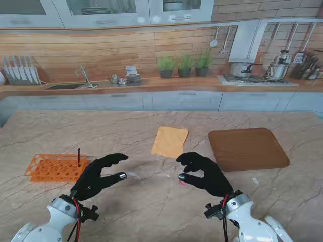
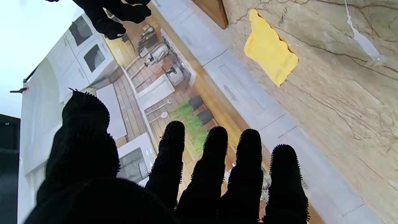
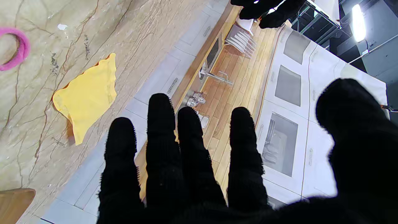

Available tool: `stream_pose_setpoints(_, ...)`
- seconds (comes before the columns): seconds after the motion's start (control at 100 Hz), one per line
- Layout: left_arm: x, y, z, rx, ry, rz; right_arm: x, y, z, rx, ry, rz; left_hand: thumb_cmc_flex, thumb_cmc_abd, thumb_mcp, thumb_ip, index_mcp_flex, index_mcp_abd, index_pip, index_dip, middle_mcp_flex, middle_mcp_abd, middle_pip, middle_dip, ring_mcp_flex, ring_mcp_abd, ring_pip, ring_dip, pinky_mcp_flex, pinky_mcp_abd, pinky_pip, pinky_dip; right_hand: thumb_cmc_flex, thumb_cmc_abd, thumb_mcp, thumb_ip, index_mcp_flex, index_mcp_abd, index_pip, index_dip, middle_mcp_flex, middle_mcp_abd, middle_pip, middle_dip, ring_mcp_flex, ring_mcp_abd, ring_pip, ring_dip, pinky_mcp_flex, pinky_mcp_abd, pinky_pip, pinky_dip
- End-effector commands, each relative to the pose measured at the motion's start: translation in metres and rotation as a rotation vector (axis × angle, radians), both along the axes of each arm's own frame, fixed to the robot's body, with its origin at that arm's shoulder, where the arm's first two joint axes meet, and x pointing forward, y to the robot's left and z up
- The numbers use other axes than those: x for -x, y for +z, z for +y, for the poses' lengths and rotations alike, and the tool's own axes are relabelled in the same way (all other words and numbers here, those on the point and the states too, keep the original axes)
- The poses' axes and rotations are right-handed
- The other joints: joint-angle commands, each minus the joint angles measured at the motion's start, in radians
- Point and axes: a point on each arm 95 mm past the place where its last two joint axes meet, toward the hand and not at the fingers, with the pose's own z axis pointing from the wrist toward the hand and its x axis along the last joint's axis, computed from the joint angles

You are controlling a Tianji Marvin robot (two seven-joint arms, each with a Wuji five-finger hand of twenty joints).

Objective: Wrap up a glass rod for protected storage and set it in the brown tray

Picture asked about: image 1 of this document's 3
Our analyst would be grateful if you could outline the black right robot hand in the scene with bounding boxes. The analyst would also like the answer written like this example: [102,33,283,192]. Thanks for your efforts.
[176,152,234,198]

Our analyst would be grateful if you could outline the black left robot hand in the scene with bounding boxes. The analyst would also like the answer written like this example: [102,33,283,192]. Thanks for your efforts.
[70,153,129,202]

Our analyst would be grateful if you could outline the orange cloth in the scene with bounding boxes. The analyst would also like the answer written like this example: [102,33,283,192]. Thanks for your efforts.
[150,126,189,159]

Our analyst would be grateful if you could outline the orange test tube rack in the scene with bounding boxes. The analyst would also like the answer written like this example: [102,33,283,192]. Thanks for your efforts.
[24,153,89,183]

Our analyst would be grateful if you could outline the brown wooden tray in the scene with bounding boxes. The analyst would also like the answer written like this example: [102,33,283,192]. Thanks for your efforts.
[208,127,290,173]

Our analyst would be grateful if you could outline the printed kitchen backdrop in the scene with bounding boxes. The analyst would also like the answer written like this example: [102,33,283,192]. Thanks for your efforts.
[0,0,323,113]

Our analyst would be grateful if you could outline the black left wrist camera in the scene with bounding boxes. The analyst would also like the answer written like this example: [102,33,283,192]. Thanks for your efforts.
[80,205,99,223]

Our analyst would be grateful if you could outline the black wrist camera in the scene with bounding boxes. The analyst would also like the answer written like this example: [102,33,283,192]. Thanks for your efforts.
[80,205,99,223]
[203,203,224,220]

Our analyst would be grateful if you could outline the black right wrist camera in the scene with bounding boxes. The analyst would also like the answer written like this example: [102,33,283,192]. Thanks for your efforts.
[203,203,224,220]

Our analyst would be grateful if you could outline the red black left arm cable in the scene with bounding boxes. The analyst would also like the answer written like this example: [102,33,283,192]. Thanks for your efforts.
[67,198,84,242]

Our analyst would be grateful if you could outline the red black arm cable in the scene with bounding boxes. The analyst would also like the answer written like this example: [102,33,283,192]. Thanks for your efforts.
[67,198,84,242]
[221,193,231,242]

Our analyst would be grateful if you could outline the red black right arm cable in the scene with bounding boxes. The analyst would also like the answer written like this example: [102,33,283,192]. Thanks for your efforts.
[221,193,231,242]

